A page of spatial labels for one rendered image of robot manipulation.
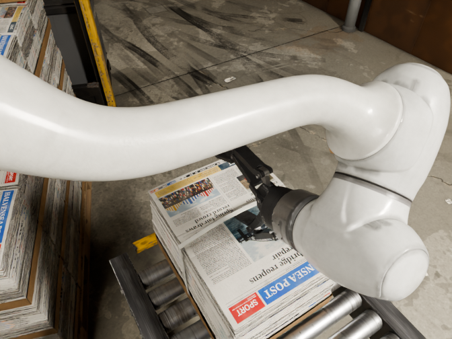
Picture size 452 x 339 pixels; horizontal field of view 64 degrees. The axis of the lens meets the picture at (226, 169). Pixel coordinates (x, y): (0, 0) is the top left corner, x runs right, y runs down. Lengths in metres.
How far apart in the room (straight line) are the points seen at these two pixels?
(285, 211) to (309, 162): 1.92
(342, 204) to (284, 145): 2.09
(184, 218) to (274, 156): 1.71
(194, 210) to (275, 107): 0.49
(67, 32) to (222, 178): 2.00
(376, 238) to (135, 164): 0.27
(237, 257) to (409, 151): 0.40
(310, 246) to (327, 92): 0.20
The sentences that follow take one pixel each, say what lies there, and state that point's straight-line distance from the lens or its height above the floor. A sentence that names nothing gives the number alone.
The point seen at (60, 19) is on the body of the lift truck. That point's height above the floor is 0.71.
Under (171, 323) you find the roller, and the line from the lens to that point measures 0.94.
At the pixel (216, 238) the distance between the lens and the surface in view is 0.76.
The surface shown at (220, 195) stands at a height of 1.03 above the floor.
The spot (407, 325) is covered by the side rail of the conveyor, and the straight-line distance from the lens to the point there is 1.02.
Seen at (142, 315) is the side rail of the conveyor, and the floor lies 0.80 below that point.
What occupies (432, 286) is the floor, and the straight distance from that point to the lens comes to 2.12.
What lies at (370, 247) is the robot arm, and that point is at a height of 1.32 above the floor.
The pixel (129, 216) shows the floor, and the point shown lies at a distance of 2.16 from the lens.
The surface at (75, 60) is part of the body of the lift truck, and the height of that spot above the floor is 0.43.
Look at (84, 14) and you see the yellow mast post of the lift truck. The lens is 2.47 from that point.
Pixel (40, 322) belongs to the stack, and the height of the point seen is 0.48.
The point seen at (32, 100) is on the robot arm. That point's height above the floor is 1.52.
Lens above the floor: 1.66
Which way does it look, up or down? 45 degrees down
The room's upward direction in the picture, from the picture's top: straight up
